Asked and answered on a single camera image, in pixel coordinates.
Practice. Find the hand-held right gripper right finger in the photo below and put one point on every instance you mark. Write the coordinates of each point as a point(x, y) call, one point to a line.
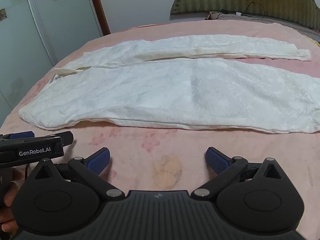
point(218, 161)

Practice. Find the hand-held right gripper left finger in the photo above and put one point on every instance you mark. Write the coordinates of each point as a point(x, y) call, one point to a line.
point(98, 162)

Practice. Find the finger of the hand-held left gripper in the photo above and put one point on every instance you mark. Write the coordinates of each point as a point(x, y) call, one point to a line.
point(67, 139)
point(22, 135)

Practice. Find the white pants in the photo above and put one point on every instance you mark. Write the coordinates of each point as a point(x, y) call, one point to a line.
point(175, 92)

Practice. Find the person's left hand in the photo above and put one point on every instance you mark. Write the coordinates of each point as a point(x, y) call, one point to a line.
point(17, 174)

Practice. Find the pink floral blanket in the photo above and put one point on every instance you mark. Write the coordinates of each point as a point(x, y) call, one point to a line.
point(160, 150)

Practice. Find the floral glass wardrobe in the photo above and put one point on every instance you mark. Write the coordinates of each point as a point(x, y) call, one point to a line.
point(30, 30)

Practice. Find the grey pillow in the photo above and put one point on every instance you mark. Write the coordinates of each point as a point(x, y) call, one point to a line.
point(265, 21)

